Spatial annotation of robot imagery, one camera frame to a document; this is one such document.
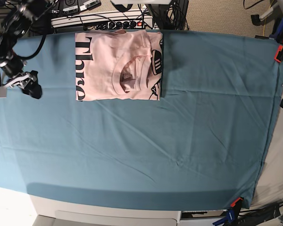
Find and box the black power strip bottom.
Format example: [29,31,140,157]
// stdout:
[236,203,281,226]

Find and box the white power strip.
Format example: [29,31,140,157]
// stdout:
[51,9,158,29]

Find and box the orange blue clamp bottom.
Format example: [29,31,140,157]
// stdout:
[212,197,244,226]

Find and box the grey drawer cabinet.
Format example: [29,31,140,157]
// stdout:
[29,195,180,226]

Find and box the teal table cloth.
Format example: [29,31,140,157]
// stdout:
[0,31,283,210]

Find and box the orange clamp top right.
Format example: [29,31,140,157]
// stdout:
[274,40,283,63]

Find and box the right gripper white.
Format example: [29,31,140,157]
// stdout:
[0,70,42,99]

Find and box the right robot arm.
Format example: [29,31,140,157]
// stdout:
[0,0,57,99]

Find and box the pink T-shirt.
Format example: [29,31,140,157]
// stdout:
[75,29,163,101]

